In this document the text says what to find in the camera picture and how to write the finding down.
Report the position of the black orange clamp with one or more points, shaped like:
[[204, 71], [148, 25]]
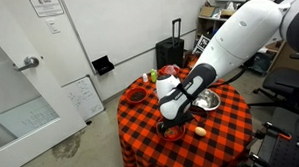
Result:
[[269, 126]]

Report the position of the small whiteboard leaning on wall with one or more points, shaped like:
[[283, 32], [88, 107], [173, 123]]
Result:
[[84, 97]]

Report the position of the black wall file holder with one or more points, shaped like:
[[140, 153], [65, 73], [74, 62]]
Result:
[[103, 65]]

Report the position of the clear pink plastic cup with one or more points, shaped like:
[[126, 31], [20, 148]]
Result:
[[171, 70]]

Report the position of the green bottle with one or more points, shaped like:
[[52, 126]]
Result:
[[153, 75]]

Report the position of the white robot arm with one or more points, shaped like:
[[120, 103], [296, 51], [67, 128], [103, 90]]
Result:
[[240, 37]]

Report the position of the white door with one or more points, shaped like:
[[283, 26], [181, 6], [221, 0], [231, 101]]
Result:
[[35, 113]]

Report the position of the black rolling suitcase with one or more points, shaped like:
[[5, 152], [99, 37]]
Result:
[[170, 51]]

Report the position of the red tomato plush toy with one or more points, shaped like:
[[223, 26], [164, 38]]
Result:
[[172, 133]]

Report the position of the red bowl holding tomato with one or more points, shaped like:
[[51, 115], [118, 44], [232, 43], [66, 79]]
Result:
[[160, 131]]

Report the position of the steel mixing bowl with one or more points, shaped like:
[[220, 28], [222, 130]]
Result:
[[207, 100]]

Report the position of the loose beige egg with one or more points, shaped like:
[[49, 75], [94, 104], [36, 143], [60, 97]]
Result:
[[200, 131]]

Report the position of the orange black checkered tablecloth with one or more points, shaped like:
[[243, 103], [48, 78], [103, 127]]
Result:
[[228, 132]]

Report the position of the red bowl with dark contents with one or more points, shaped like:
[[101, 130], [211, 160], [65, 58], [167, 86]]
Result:
[[136, 95]]

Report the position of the silver door handle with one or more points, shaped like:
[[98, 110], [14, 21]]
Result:
[[29, 62]]

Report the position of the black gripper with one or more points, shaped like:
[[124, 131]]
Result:
[[187, 116]]

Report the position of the wall notice sign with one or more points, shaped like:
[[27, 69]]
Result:
[[46, 8]]

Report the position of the wooden shelf with clutter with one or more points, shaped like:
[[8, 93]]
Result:
[[210, 19]]

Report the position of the black office chair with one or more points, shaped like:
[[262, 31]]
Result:
[[282, 87]]

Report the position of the small white bottle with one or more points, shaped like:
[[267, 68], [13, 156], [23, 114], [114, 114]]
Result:
[[145, 77]]

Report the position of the red bowl with plastic cup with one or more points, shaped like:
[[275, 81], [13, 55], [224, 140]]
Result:
[[162, 73]]

